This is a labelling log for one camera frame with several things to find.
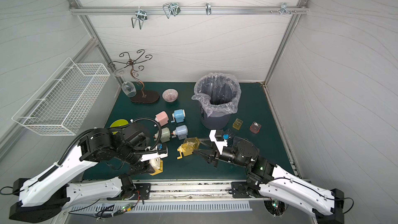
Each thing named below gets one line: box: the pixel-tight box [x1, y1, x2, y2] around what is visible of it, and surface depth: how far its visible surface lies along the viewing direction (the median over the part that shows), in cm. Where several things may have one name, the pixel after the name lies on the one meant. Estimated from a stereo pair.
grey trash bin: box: [199, 103, 231, 130], surface depth 97 cm
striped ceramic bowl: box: [161, 88, 179, 103], surface depth 113 cm
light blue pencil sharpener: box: [171, 108, 186, 123], surface depth 97 cm
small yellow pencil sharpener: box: [148, 159, 164, 176], surface depth 61 cm
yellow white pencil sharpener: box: [176, 142, 194, 160], surface depth 83 cm
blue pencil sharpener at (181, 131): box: [171, 124, 189, 140], surface depth 88 cm
